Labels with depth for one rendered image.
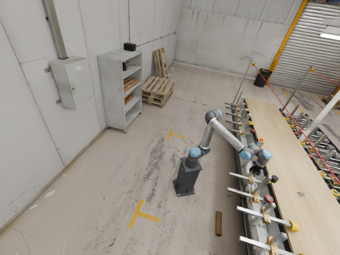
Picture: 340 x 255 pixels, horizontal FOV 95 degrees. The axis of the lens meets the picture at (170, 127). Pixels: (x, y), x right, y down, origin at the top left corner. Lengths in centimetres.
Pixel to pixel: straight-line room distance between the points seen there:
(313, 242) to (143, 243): 172
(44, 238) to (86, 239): 48
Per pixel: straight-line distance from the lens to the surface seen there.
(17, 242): 281
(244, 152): 167
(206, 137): 209
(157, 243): 242
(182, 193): 271
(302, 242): 200
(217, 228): 258
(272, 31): 910
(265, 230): 220
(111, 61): 299
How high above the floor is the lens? 232
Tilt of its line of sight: 37 degrees down
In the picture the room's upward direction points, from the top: 9 degrees clockwise
